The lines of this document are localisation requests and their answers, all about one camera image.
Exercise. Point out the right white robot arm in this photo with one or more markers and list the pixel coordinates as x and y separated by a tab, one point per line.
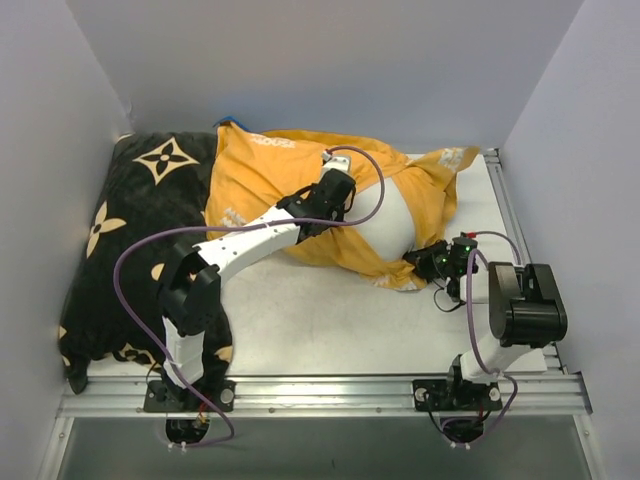
526	312

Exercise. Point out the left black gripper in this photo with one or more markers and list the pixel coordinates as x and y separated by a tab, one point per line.
339	185

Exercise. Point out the aluminium front rail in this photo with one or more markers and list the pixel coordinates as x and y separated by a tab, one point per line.
122	397

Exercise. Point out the white pillow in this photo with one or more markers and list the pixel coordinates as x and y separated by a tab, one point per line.
390	233

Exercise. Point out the aluminium rail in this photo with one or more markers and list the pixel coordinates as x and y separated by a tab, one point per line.
504	220
122	397

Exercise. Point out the black patterned plush cushion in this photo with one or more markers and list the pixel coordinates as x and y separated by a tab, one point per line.
154	195

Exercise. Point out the aluminium right side rail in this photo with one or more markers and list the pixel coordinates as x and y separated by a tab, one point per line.
504	220

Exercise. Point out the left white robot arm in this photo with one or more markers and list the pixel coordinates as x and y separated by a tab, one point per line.
189	293

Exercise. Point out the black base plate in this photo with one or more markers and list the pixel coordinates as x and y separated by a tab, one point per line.
160	398
439	395

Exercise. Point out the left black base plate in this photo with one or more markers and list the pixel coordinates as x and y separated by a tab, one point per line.
160	398

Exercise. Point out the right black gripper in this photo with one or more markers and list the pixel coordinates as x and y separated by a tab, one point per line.
420	258

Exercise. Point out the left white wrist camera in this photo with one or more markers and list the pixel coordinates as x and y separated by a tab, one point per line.
333	161

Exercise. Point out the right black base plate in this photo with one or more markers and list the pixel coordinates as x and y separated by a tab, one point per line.
439	395

